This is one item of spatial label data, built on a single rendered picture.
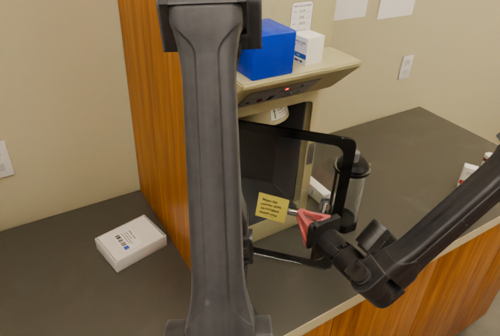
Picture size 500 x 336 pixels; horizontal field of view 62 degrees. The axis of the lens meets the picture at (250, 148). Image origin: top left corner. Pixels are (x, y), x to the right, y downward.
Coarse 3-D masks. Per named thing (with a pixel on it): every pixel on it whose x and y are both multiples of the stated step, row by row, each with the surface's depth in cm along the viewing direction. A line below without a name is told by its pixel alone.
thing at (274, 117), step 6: (282, 108) 110; (252, 114) 106; (258, 114) 106; (264, 114) 107; (270, 114) 107; (276, 114) 108; (282, 114) 109; (288, 114) 112; (246, 120) 107; (252, 120) 107; (258, 120) 107; (264, 120) 107; (270, 120) 107; (276, 120) 108; (282, 120) 109
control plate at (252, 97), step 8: (312, 80) 93; (272, 88) 88; (280, 88) 90; (296, 88) 95; (304, 88) 98; (248, 96) 86; (256, 96) 89; (264, 96) 91; (280, 96) 96; (288, 96) 99; (240, 104) 91; (248, 104) 93
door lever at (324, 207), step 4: (320, 204) 99; (324, 204) 99; (328, 204) 99; (288, 208) 97; (292, 208) 97; (296, 208) 97; (320, 208) 100; (324, 208) 98; (328, 208) 99; (288, 212) 97; (292, 212) 96; (296, 212) 96; (316, 212) 96; (324, 212) 97; (308, 216) 96; (316, 220) 96
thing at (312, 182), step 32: (256, 128) 93; (288, 128) 92; (256, 160) 98; (288, 160) 95; (320, 160) 93; (352, 160) 91; (256, 192) 102; (288, 192) 100; (320, 192) 98; (256, 224) 108; (288, 224) 105; (288, 256) 111
